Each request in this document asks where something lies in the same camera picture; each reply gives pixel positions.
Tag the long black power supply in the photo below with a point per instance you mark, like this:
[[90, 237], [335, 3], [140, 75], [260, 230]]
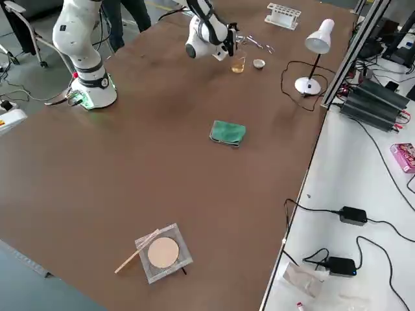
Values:
[[376, 105], [366, 116], [386, 94]]

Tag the silver foil bag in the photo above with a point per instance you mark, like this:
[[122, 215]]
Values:
[[301, 280]]

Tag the metal crucible tongs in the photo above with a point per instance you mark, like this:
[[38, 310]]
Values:
[[259, 43]]

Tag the pink printed box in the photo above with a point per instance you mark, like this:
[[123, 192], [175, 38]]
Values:
[[405, 157]]

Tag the glass beaker with amber liquid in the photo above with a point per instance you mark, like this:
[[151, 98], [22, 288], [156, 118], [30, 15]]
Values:
[[239, 66]]

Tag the wooden test tube clamp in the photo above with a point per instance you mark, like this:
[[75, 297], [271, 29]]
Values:
[[129, 260]]

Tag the small white dish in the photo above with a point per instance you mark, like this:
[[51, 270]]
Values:
[[258, 64]]

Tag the white desk lamp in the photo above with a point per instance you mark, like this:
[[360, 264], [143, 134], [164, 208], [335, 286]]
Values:
[[319, 37]]

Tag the aluminium frame post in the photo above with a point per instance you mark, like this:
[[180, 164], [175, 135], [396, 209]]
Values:
[[343, 71]]

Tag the black power adapter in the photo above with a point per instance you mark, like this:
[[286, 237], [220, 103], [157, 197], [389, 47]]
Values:
[[340, 266], [353, 216]]

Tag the white controller box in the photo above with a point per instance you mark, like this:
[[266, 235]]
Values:
[[11, 121]]

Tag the grey office chair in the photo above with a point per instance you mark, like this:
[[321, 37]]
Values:
[[22, 29]]

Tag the white test tube rack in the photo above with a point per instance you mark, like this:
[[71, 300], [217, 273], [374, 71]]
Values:
[[282, 14]]

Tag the person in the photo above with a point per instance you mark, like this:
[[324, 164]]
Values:
[[128, 22]]

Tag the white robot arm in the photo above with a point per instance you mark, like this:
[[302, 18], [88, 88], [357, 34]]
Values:
[[84, 48]]

